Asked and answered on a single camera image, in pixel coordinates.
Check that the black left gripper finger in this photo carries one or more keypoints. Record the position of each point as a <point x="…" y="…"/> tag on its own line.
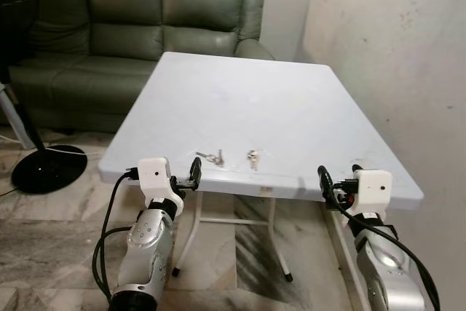
<point x="196" y="171"/>
<point x="170" y="167"/>

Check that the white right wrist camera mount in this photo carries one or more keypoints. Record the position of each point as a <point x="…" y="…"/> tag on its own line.
<point x="376" y="189"/>

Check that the black standing fan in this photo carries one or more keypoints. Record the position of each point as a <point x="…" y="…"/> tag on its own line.
<point x="48" y="169"/>

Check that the green leather sofa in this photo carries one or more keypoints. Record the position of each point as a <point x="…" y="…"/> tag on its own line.
<point x="131" y="27"/>

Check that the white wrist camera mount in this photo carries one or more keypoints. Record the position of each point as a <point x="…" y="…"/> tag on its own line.
<point x="376" y="189"/>
<point x="154" y="175"/>

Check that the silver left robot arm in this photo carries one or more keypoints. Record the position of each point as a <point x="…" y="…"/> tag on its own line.
<point x="145" y="249"/>

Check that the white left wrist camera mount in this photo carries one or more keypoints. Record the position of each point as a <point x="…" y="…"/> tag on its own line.
<point x="154" y="175"/>

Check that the white folding table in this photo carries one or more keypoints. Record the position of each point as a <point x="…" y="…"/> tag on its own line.
<point x="255" y="107"/>

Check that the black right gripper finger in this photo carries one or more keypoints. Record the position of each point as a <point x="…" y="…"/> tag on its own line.
<point x="325" y="180"/>
<point x="358" y="169"/>

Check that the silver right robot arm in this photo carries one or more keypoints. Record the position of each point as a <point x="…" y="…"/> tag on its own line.
<point x="389" y="271"/>

